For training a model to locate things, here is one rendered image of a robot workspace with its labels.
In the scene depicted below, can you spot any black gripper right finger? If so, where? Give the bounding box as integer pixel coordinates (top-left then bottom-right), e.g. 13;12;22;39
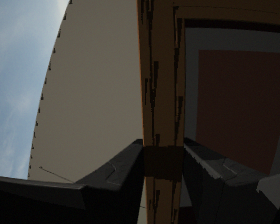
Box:
181;137;280;224

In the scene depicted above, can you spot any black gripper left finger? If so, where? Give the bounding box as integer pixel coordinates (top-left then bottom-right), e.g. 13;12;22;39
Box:
0;139;145;224

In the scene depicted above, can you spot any beige wall panel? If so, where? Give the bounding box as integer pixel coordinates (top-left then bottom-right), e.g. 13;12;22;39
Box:
27;0;143;184

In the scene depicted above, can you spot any brown wooden picture frame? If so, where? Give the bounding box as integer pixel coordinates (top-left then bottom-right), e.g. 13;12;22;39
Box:
136;0;280;224

